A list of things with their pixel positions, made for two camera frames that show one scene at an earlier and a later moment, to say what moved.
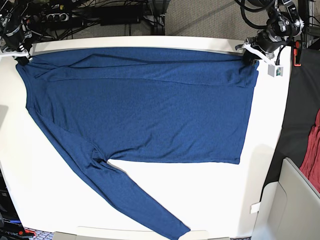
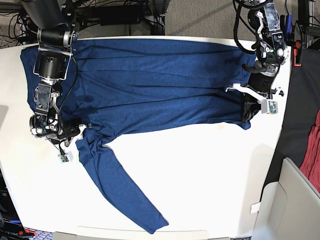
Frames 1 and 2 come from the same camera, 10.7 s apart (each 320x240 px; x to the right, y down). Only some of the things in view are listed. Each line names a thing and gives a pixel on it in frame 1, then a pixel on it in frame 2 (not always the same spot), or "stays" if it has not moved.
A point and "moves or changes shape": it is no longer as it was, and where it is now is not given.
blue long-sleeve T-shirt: x=169 y=104 moves or changes shape
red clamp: x=296 y=54 stays
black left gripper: x=13 y=40 to x=67 y=129
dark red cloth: x=310 y=166 stays
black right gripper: x=266 y=40 to x=259 y=83
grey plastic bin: x=289 y=208 stays
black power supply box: x=114 y=15 stays
